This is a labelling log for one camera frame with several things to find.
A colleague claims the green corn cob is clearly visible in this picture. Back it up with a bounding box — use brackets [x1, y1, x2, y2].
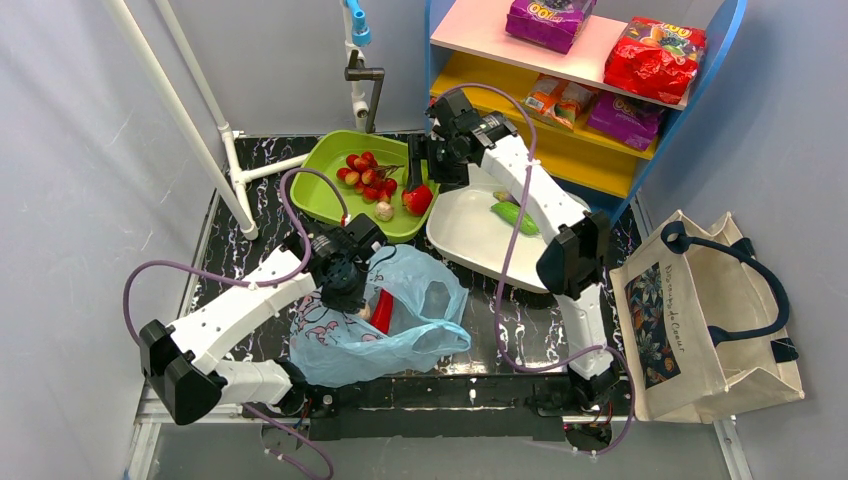
[490, 191, 540, 236]

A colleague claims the red chili pepper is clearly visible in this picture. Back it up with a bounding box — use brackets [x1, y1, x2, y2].
[370, 289, 394, 334]

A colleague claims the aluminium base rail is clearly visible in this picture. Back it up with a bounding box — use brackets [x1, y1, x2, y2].
[122, 192, 757, 480]

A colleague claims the garlic bulb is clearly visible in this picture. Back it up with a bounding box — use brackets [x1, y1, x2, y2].
[374, 201, 395, 222]

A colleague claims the green rectangular tray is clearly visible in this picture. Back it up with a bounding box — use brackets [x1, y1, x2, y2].
[289, 130, 438, 243]

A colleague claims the purple snack bag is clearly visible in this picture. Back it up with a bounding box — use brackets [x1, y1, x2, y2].
[587, 91, 667, 151]
[505, 0, 596, 54]

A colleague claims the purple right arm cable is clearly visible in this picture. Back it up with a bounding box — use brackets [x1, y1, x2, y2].
[430, 82, 637, 458]

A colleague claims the red snack bag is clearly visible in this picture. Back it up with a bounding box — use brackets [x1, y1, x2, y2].
[603, 16, 707, 105]

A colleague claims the red apple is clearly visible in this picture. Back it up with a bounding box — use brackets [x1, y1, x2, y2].
[401, 185, 434, 217]

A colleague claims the red strawberry bunch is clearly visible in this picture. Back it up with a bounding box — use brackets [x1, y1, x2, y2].
[335, 151, 401, 204]

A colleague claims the purple snack bag lower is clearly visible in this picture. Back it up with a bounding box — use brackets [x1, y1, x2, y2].
[587, 91, 667, 151]

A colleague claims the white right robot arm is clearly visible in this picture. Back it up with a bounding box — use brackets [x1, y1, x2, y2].
[407, 87, 619, 406]

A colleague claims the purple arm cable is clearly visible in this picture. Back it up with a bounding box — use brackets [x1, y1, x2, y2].
[122, 166, 351, 346]
[430, 82, 637, 458]

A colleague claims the white pipe frame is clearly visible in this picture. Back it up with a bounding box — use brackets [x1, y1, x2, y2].
[103, 0, 313, 241]

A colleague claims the purple snack bag top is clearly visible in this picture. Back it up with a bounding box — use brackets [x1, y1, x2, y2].
[505, 0, 596, 54]

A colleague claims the light blue printed plastic bag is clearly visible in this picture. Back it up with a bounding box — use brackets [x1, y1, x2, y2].
[289, 245, 471, 388]

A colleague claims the grey faucet on pipe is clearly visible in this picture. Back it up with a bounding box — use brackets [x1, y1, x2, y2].
[341, 0, 386, 134]

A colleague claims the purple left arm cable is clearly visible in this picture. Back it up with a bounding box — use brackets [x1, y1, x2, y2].
[122, 166, 351, 346]

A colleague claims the blue shelf with coloured boards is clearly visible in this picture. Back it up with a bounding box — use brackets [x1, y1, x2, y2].
[426, 1, 746, 218]

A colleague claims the white rectangular tray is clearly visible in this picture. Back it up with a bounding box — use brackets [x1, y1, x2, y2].
[427, 160, 588, 293]

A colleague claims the cream canvas tote bag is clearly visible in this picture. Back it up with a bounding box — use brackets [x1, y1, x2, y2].
[610, 211, 805, 423]

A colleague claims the orange snack bag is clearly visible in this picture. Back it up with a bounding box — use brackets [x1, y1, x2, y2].
[521, 74, 598, 131]

